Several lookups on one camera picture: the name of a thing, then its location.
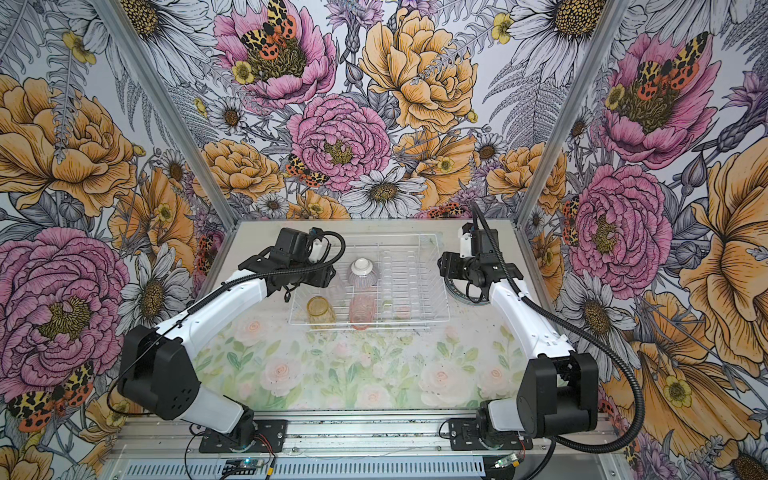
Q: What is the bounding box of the pink glass cup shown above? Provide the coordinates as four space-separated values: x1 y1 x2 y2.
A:
349 292 377 331

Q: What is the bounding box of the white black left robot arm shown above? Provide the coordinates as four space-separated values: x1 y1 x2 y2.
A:
115 228 346 451

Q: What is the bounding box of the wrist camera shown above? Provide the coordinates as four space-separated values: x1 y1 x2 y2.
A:
307 228 331 264
459 222 478 258

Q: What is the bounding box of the aluminium corner frame post right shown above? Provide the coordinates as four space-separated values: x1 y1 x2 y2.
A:
514 0 630 230

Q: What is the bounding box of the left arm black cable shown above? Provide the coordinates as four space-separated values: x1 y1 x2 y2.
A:
106 229 347 418

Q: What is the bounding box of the aluminium corner frame post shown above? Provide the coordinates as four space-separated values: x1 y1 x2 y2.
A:
514 0 630 230
94 1 239 232

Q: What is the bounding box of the aluminium corner frame post left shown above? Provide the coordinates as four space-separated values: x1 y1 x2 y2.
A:
94 1 239 232

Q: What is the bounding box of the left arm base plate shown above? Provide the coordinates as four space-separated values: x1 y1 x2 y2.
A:
198 419 288 454

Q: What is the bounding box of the green circuit board left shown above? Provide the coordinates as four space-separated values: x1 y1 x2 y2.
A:
220 458 276 480

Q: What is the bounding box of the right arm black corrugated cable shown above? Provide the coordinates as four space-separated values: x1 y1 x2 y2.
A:
470 203 646 480

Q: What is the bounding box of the yellow glass cup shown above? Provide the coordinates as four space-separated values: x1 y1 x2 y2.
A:
306 296 337 329

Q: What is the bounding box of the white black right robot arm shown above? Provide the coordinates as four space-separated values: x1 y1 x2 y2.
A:
437 222 598 446

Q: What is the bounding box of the white plate green band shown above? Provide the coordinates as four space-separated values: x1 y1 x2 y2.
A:
444 278 489 305

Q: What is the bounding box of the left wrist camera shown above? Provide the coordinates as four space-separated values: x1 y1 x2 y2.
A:
307 228 331 264

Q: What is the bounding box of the aluminium front rail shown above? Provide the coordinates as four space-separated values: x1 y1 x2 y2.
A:
107 409 601 463

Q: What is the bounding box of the white ceramic bowl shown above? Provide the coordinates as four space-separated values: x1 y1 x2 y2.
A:
347 257 378 290

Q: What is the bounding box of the white wire dish rack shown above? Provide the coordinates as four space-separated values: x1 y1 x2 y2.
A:
288 233 451 330

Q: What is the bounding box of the green circuit board right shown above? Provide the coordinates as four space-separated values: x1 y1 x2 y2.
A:
493 453 520 469

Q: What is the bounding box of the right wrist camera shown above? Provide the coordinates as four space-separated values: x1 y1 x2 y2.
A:
459 222 478 258

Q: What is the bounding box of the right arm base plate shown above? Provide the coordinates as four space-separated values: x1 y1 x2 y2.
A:
439 417 533 451

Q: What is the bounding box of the green circuit board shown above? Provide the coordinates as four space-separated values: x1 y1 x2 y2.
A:
220 458 276 480
493 453 520 469

